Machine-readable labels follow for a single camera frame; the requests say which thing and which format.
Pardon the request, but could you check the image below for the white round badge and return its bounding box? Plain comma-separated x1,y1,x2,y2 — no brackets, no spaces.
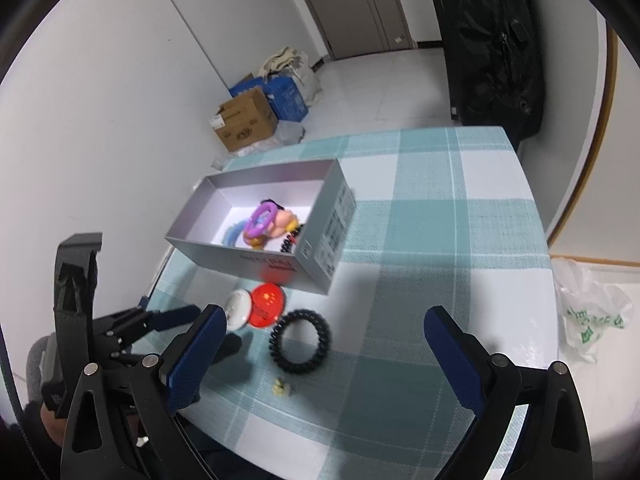
223,289,256,331

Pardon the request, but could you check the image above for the white wall conduit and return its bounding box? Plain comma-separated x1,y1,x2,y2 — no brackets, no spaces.
147,0,233,96

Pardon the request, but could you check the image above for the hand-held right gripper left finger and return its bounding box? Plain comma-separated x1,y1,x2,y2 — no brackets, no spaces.
60,304,228,480

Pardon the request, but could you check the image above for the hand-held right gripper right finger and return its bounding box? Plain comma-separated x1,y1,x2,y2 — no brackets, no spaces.
423,305,593,480

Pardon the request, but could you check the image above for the white green-print plastic bag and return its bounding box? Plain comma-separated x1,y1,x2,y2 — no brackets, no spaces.
551,257,633,363

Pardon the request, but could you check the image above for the grey door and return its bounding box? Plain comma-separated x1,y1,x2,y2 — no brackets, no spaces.
287,0,416,61

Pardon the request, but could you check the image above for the white woven sack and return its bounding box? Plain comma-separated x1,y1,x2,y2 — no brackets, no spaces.
295,52,322,106

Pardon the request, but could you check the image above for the white wood-trimmed panel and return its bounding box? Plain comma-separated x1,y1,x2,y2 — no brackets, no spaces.
545,20,640,261

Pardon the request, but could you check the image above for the black spiral hair tie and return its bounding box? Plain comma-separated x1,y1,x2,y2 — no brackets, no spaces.
269,309,332,374

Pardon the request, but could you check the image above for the black beaded bracelet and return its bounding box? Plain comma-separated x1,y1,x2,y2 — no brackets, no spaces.
279,222,304,256

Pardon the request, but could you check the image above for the light blue ornament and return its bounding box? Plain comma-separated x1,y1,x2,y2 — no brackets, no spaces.
222,220,246,247

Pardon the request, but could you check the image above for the teal checkered tablecloth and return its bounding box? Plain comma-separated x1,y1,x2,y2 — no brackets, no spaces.
135,126,560,480

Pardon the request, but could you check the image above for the red round badge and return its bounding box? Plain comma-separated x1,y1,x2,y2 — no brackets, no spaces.
248,284,288,329

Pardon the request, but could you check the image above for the white cardboard box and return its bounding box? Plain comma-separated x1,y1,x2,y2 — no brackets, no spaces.
165,158,357,295

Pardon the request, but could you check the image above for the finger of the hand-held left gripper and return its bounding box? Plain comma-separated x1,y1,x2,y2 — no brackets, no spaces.
210,335,244,367
142,304,202,333

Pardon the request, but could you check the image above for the person's left hand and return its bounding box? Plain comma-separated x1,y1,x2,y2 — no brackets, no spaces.
40,404,69,442

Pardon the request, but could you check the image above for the brown cardboard box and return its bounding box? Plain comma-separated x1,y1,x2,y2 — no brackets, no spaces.
209,87,279,153

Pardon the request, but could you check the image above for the blue cardboard box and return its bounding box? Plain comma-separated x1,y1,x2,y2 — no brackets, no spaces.
229,74,308,122

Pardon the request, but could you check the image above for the black backpack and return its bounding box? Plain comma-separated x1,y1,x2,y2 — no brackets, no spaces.
437,0,546,148

